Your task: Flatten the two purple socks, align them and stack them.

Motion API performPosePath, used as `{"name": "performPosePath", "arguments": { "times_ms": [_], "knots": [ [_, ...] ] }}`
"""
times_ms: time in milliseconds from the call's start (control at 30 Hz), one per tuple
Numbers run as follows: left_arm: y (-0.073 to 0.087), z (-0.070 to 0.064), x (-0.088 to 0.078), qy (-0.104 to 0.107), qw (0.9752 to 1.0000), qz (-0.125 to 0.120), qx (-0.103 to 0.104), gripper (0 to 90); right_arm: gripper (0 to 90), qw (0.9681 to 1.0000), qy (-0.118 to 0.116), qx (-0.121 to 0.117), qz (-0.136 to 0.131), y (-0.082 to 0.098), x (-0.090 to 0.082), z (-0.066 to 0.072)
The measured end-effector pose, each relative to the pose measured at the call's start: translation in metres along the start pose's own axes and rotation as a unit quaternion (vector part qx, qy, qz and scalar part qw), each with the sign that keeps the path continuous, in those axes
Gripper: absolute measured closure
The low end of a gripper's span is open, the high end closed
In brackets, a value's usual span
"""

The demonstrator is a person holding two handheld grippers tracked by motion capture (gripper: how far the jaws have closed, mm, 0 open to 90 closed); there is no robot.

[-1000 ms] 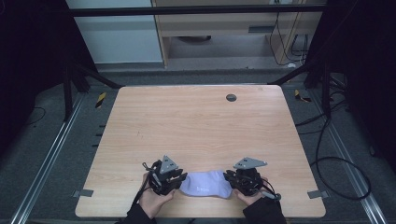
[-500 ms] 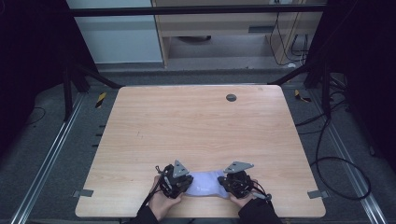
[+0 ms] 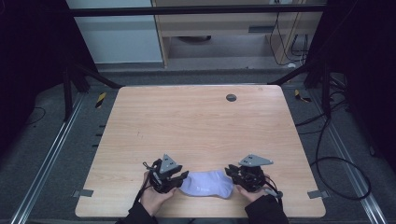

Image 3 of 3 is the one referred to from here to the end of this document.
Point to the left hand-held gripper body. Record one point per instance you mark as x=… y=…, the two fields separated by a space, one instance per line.
x=162 y=174

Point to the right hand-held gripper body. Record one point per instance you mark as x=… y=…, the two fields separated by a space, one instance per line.
x=250 y=175

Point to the lavender ankle sock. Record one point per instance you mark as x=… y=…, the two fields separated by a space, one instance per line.
x=207 y=186

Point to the person's right hand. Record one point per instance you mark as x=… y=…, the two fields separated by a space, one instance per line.
x=252 y=195

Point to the person's left hand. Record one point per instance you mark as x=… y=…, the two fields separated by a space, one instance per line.
x=154 y=199

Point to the person's right black sleeve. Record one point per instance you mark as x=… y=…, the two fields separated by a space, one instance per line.
x=267 y=211

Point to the person's black sleeve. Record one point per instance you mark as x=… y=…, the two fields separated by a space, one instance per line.
x=137 y=214
x=267 y=211

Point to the person's left black sleeve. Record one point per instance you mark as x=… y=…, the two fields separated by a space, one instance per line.
x=137 y=214

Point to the grey tape piece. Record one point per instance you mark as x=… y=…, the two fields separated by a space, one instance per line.
x=83 y=193
x=318 y=194

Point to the yellow black striped tape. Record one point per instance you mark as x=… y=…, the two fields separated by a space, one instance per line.
x=301 y=97
x=100 y=99

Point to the black metal stand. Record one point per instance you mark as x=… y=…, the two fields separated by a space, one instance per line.
x=325 y=90
x=67 y=93

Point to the light wooden desk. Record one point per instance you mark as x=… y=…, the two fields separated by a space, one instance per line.
x=218 y=28

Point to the white cabinet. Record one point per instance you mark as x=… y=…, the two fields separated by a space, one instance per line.
x=118 y=37

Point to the black curtain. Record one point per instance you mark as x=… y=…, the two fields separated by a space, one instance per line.
x=364 y=68
x=28 y=62

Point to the aluminium floor rail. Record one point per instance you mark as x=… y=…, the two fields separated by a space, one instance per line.
x=46 y=161
x=348 y=168

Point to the black horizontal frame bar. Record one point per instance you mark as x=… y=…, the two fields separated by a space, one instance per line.
x=193 y=10

